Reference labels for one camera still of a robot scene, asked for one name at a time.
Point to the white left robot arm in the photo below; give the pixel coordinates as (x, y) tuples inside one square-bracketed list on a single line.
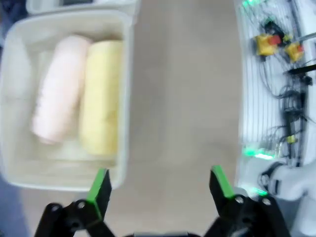
[(296, 177)]

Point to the pink towel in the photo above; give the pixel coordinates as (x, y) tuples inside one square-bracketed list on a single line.
[(59, 93)]

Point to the yellow emergency stop box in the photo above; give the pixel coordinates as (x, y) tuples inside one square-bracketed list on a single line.
[(265, 45), (295, 51)]

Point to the white robot mounting bench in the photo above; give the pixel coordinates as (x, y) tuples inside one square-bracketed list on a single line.
[(251, 98)]

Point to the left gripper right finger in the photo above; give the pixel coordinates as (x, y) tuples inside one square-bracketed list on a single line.
[(222, 187)]

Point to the yellow towel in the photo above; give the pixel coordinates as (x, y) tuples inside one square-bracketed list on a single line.
[(101, 103)]

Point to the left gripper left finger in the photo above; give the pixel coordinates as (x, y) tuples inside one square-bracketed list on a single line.
[(96, 195)]

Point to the beige fabric basket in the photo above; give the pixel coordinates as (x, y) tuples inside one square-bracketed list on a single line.
[(14, 74), (111, 5)]

